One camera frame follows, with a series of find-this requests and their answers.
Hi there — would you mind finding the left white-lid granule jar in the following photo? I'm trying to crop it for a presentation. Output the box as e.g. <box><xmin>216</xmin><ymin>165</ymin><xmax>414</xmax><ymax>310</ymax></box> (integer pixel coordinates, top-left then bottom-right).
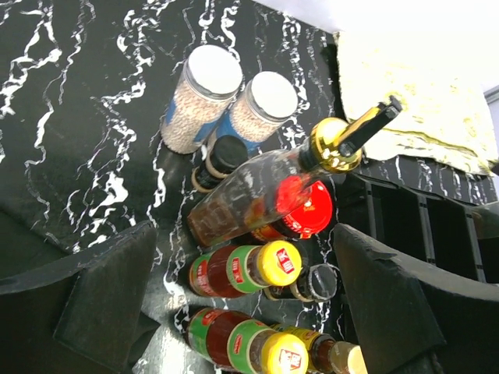
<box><xmin>161</xmin><ymin>44</ymin><xmax>242</xmax><ymax>154</ymax></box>

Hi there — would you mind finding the patterned cream folded cloth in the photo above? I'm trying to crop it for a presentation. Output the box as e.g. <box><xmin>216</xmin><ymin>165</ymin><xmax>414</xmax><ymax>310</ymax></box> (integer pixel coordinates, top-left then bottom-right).
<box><xmin>333</xmin><ymin>31</ymin><xmax>498</xmax><ymax>175</ymax></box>

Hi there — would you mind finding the black organizer tray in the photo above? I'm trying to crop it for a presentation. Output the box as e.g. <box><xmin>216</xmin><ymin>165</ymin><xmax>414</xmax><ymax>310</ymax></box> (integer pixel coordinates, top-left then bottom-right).
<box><xmin>336</xmin><ymin>174</ymin><xmax>498</xmax><ymax>284</ymax></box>

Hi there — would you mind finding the black-cap spice bottle rear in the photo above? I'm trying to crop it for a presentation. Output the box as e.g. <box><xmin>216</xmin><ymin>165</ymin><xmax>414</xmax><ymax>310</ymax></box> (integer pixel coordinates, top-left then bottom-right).
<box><xmin>191</xmin><ymin>135</ymin><xmax>249</xmax><ymax>193</ymax></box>

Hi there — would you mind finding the white-lid granule jar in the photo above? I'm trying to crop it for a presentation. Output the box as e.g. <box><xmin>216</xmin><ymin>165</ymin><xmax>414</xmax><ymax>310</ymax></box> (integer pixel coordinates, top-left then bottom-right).
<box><xmin>209</xmin><ymin>71</ymin><xmax>298</xmax><ymax>153</ymax></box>
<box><xmin>161</xmin><ymin>44</ymin><xmax>242</xmax><ymax>154</ymax></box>

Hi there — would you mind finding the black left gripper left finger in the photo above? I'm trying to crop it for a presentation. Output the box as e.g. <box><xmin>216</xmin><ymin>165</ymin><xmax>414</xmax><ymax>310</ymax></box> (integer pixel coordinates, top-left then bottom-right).
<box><xmin>1</xmin><ymin>221</ymin><xmax>159</xmax><ymax>373</ymax></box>

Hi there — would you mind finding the black-cap spice bottle middle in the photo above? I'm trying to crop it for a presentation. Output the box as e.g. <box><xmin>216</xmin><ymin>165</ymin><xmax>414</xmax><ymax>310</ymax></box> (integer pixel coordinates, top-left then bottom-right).
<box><xmin>264</xmin><ymin>263</ymin><xmax>338</xmax><ymax>303</ymax></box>

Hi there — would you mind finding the yellow-label beige-cap bottle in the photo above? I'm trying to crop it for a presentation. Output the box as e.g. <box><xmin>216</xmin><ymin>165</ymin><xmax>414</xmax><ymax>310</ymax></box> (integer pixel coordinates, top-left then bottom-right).
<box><xmin>271</xmin><ymin>323</ymin><xmax>368</xmax><ymax>374</ymax></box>

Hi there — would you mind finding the red-lid chili sauce jar rear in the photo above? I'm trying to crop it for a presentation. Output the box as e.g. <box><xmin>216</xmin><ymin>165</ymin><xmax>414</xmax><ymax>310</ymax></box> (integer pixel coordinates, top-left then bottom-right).
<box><xmin>245</xmin><ymin>181</ymin><xmax>334</xmax><ymax>243</ymax></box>

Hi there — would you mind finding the yellow-cap green-label bottle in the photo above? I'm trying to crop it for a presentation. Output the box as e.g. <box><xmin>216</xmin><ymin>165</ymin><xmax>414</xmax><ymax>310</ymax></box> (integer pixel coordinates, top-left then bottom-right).
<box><xmin>189</xmin><ymin>240</ymin><xmax>303</xmax><ymax>298</ymax></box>
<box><xmin>184</xmin><ymin>307</ymin><xmax>309</xmax><ymax>373</ymax></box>

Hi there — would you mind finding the glass oil bottle gold spout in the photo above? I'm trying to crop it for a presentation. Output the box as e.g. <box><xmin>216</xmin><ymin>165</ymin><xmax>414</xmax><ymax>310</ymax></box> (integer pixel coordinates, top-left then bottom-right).
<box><xmin>186</xmin><ymin>96</ymin><xmax>403</xmax><ymax>248</ymax></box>

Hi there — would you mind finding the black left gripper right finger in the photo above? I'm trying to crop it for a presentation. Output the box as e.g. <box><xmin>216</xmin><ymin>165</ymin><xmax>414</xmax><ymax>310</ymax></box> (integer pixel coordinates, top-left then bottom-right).
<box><xmin>334</xmin><ymin>224</ymin><xmax>498</xmax><ymax>373</ymax></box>

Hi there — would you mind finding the black-cap spice bottle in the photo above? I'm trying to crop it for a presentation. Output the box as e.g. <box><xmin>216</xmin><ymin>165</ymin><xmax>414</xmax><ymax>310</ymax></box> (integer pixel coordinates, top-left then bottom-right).
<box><xmin>264</xmin><ymin>263</ymin><xmax>338</xmax><ymax>303</ymax></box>
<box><xmin>191</xmin><ymin>135</ymin><xmax>249</xmax><ymax>193</ymax></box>

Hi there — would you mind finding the yellow-cap green-label bottle front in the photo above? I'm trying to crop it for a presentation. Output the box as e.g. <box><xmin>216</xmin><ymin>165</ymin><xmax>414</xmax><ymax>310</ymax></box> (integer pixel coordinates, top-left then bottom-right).
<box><xmin>184</xmin><ymin>307</ymin><xmax>309</xmax><ymax>373</ymax></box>

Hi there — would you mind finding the right white-lid granule jar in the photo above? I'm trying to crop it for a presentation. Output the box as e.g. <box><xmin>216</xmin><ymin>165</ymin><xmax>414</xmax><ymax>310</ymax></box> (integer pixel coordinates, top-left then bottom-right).
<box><xmin>209</xmin><ymin>71</ymin><xmax>298</xmax><ymax>153</ymax></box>

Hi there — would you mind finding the yellow-cap green-label bottle rear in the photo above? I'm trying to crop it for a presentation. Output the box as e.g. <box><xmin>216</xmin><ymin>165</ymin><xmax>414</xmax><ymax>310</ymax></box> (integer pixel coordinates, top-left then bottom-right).
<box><xmin>189</xmin><ymin>240</ymin><xmax>303</xmax><ymax>298</ymax></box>

